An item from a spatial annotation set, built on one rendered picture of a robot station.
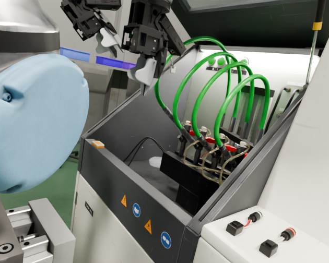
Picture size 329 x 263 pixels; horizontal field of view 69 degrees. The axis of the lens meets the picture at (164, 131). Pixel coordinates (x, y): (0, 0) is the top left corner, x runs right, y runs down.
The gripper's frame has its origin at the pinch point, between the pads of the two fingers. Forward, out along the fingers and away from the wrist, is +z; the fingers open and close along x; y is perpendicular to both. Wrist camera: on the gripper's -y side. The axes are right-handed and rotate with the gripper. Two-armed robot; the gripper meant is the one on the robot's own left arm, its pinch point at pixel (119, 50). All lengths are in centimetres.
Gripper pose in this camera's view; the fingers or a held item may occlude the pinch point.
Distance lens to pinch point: 84.6
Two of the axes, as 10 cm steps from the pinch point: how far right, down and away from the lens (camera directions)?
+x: 4.7, 0.7, -8.8
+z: 5.4, 7.7, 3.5
